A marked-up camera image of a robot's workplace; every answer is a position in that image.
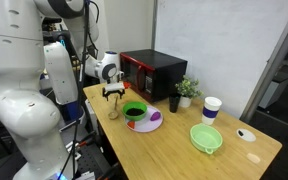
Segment lilac plate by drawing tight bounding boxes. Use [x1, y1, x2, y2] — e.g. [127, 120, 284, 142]
[124, 106, 163, 133]

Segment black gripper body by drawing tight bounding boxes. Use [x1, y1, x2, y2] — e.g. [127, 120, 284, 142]
[102, 88, 125, 98]

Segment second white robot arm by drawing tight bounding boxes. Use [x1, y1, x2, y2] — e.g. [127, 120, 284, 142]
[44, 42, 81, 121]

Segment red toy piece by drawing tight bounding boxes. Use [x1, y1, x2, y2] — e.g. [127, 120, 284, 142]
[127, 121, 135, 129]

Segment light green bowl with handle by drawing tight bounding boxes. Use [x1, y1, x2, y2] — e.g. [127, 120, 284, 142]
[190, 123, 223, 155]

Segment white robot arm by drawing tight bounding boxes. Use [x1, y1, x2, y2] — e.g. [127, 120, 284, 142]
[0, 0, 125, 180]

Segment white sticker with black spot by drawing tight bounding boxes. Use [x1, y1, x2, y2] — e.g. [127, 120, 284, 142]
[236, 128, 256, 142]

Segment red and black microwave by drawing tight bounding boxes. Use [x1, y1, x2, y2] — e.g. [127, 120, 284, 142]
[120, 49, 187, 102]

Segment wooden ladle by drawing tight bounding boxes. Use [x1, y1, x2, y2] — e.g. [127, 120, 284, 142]
[108, 97, 118, 120]

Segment green bowl with dark contents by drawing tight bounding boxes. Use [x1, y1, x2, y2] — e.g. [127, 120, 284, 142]
[122, 102, 147, 121]

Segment purple toy eggplant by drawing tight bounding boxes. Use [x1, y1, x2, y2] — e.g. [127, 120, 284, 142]
[150, 111, 161, 121]

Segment small potted plant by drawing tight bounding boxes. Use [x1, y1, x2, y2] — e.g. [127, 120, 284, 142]
[175, 75, 203, 108]

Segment white cup with blue band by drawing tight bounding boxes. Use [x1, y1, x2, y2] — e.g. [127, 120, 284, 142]
[202, 97, 222, 125]

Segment black cup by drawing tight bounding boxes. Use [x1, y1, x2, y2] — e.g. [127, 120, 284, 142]
[169, 93, 180, 113]

